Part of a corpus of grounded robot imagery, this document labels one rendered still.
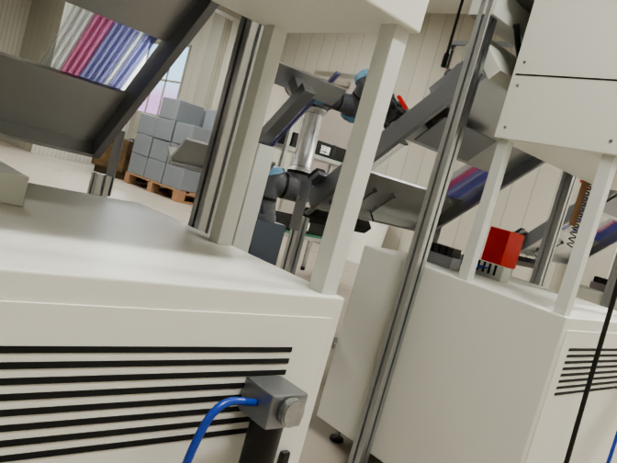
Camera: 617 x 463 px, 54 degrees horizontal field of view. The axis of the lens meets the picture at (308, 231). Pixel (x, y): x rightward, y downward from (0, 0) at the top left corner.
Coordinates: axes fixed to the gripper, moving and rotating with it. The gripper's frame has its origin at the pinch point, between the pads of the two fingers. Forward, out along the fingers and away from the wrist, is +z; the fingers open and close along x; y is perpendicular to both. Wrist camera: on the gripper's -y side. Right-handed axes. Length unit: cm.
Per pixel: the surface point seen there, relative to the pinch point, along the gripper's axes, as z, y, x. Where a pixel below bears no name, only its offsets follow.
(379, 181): 5.0, -14.0, -1.6
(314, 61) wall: -484, -179, 365
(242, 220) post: 16, -34, -52
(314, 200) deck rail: 4.9, -29.0, -20.8
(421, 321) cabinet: 63, -16, -21
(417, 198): 4.3, -17.1, 24.4
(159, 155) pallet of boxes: -486, -397, 245
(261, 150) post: 3, -17, -52
